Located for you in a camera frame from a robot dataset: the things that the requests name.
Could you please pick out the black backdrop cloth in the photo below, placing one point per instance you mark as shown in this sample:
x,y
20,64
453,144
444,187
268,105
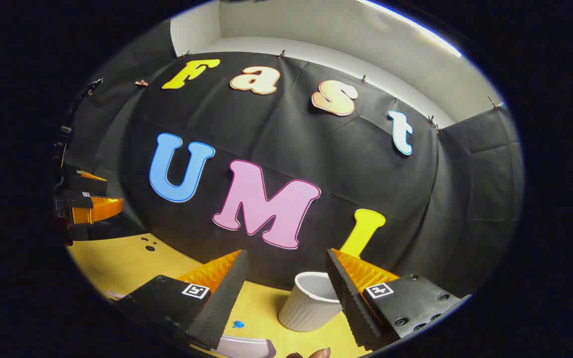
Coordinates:
x,y
316,149

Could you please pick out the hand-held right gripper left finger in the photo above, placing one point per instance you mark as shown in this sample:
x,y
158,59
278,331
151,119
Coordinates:
x,y
227,298

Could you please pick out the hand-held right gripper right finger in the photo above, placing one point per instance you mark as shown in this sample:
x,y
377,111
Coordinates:
x,y
351,308

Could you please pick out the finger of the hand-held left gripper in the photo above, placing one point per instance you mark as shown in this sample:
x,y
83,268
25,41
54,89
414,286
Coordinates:
x,y
80,201
90,183

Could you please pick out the yellow wooden desktop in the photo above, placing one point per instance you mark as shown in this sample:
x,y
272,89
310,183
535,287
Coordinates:
x,y
117,263

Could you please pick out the white ribbed garbage bin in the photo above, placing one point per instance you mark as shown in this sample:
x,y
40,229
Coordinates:
x,y
306,311

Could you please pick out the lavender plastic dustpan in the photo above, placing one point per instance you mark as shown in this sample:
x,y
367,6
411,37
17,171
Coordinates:
x,y
246,346

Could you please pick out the black stand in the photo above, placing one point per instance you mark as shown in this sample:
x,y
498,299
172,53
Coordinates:
x,y
67,129

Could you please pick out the row of small cloth clips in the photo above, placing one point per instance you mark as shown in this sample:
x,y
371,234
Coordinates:
x,y
281,53

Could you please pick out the blue paper trash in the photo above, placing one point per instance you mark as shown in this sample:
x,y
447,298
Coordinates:
x,y
238,324

